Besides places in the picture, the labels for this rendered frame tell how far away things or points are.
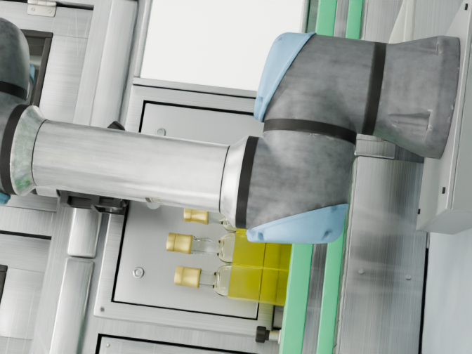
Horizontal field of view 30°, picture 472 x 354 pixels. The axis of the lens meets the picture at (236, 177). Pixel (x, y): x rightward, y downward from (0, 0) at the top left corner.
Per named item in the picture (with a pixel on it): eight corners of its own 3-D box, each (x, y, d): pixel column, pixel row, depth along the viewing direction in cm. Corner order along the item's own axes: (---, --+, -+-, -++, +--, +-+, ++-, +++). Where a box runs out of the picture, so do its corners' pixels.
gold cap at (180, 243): (193, 237, 159) (169, 234, 159) (193, 232, 156) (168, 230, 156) (190, 256, 158) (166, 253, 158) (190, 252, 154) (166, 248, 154)
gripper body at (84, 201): (128, 216, 162) (64, 208, 163) (135, 171, 164) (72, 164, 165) (122, 208, 155) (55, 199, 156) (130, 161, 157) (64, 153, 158)
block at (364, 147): (388, 154, 154) (349, 150, 155) (397, 138, 145) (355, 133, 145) (387, 174, 153) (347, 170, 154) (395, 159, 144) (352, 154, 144)
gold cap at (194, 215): (211, 207, 160) (187, 204, 161) (209, 203, 157) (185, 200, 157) (208, 226, 160) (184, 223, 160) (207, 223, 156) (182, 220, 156)
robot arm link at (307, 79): (378, 27, 104) (265, 14, 106) (362, 139, 103) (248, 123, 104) (371, 53, 116) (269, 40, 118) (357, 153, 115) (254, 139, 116)
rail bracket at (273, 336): (328, 334, 163) (256, 325, 164) (331, 331, 157) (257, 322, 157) (326, 356, 162) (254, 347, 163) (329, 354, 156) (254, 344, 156)
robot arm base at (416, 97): (466, 20, 102) (380, 10, 103) (449, 147, 100) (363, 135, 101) (445, 56, 117) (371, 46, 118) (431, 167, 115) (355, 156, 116)
